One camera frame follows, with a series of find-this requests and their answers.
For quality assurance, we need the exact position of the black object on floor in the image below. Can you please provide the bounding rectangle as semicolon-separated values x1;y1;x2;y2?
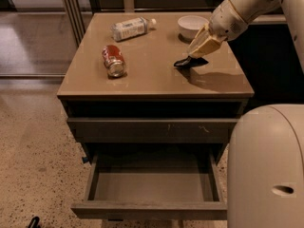
28;217;41;228

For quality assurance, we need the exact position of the grey drawer cabinet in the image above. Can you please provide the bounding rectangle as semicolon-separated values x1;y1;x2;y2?
56;11;255;221

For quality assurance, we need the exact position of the metal railing frame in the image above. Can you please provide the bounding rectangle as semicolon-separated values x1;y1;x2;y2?
62;0;304;71

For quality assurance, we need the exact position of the dark blue rxbar wrapper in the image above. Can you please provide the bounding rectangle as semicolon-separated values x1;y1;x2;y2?
174;56;208;68

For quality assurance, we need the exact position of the white ceramic bowl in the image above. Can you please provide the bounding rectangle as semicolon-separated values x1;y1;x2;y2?
178;15;208;41

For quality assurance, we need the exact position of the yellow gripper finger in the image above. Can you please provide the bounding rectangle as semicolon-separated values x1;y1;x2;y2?
189;36;221;58
187;24;209;53

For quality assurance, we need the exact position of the open grey middle drawer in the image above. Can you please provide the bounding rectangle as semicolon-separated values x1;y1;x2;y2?
71;145;227;220

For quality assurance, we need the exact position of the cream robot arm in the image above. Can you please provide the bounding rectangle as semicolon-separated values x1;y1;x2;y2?
187;0;304;228

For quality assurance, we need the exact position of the red soda can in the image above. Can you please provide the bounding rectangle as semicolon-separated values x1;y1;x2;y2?
102;45;126;78

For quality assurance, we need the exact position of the clear plastic water bottle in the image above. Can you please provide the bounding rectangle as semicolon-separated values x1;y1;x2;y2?
111;17;157;42

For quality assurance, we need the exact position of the closed grey top drawer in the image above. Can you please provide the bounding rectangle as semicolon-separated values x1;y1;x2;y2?
67;118;238;143

